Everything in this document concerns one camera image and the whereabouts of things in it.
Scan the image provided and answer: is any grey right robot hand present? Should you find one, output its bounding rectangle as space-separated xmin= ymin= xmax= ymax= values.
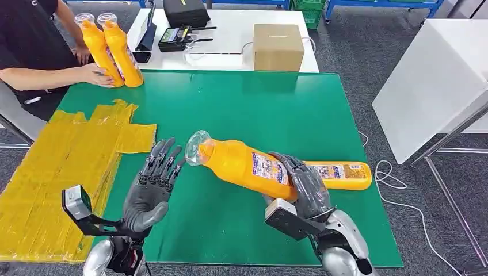
xmin=268 ymin=151 xmax=333 ymax=221

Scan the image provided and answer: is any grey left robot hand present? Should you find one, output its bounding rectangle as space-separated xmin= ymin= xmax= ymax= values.
xmin=122 ymin=137 xmax=187 ymax=234

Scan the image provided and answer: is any person's left hand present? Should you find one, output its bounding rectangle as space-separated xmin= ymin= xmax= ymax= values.
xmin=74 ymin=44 xmax=94 ymax=66

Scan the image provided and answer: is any person's right hand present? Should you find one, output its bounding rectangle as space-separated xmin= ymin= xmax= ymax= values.
xmin=80 ymin=63 xmax=115 ymax=89

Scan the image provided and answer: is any orange drink bottle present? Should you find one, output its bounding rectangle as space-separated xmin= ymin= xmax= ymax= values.
xmin=185 ymin=130 xmax=299 ymax=202
xmin=304 ymin=161 xmax=373 ymax=191
xmin=96 ymin=12 xmax=144 ymax=89
xmin=74 ymin=12 xmax=125 ymax=89

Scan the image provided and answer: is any person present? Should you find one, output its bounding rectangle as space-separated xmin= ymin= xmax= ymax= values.
xmin=0 ymin=0 xmax=115 ymax=122

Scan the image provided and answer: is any tablet in blue case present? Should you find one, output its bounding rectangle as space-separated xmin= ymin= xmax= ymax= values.
xmin=134 ymin=2 xmax=158 ymax=52

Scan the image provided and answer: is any black remote controller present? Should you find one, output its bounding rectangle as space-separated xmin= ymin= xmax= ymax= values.
xmin=158 ymin=25 xmax=218 ymax=53

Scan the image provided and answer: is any yellow sheet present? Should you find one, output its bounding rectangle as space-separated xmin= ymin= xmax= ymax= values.
xmin=0 ymin=99 xmax=158 ymax=265

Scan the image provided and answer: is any green mat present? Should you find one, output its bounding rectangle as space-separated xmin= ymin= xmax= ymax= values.
xmin=57 ymin=70 xmax=404 ymax=269

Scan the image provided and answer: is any black bag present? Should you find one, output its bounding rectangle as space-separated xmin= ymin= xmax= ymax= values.
xmin=162 ymin=0 xmax=211 ymax=29

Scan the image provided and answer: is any white desk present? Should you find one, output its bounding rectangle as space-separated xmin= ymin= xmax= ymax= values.
xmin=125 ymin=8 xmax=320 ymax=74

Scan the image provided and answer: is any cardboard box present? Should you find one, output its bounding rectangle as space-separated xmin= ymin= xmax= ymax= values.
xmin=253 ymin=24 xmax=306 ymax=72

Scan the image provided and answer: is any white side table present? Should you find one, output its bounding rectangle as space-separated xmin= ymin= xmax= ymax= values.
xmin=371 ymin=19 xmax=488 ymax=165

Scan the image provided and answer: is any green crate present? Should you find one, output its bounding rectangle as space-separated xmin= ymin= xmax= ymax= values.
xmin=291 ymin=0 xmax=328 ymax=30

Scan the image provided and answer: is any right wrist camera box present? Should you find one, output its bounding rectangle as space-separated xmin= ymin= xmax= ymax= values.
xmin=264 ymin=197 xmax=333 ymax=242

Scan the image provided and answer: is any white floor cable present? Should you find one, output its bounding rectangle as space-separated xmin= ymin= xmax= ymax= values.
xmin=358 ymin=131 xmax=464 ymax=276

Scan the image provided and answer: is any metal table frame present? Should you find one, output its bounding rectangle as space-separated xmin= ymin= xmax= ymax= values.
xmin=411 ymin=102 xmax=488 ymax=269

